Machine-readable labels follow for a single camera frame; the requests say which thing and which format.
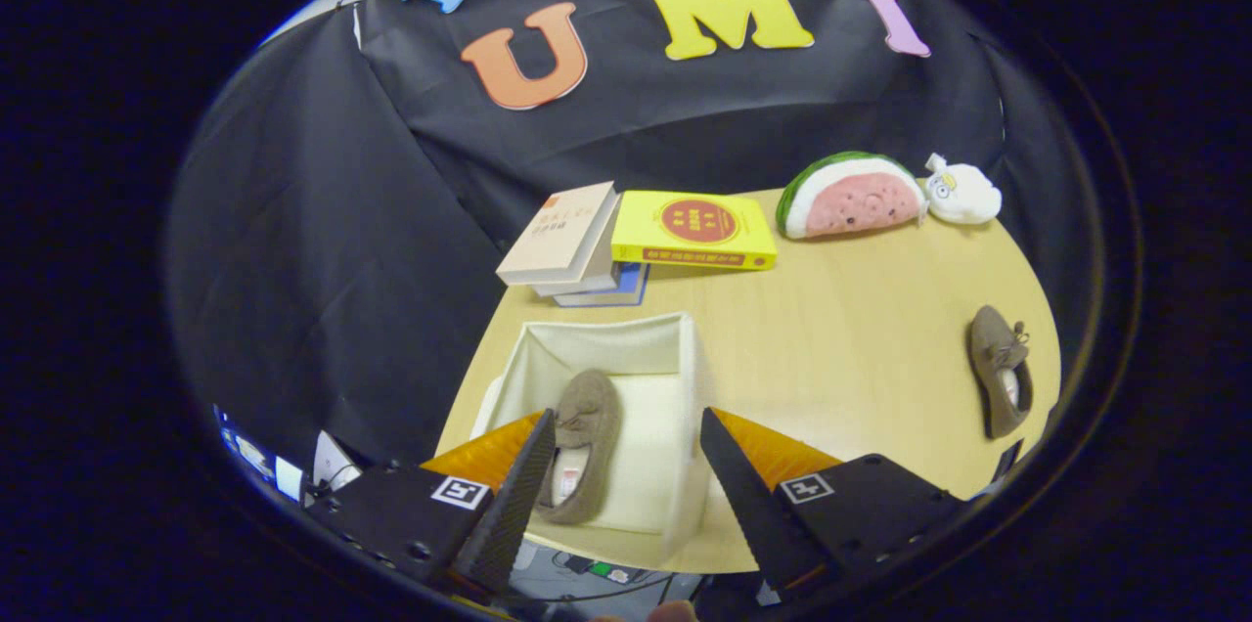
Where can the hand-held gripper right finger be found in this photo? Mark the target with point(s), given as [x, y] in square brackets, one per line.
[748, 505]

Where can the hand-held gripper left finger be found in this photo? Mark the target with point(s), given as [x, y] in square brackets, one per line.
[509, 505]

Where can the cream fabric storage box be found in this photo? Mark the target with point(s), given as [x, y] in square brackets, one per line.
[650, 446]

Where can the brown suede shoe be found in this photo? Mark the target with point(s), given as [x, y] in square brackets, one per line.
[592, 417]
[988, 348]

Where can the white box device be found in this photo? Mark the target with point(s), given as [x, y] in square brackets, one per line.
[331, 461]

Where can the small green device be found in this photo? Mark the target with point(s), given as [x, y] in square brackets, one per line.
[602, 568]

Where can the white book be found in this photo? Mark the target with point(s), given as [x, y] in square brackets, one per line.
[592, 282]

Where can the blue book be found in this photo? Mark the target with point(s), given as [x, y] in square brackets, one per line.
[626, 289]

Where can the beige book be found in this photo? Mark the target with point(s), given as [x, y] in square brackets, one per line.
[558, 231]

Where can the yellow book with red circle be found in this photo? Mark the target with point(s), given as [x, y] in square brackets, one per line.
[646, 231]

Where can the black backdrop cloth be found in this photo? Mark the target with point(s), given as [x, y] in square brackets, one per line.
[323, 260]

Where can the watermelon slice plush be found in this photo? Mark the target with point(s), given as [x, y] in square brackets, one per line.
[851, 201]

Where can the white duck plush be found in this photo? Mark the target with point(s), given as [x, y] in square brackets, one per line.
[968, 194]

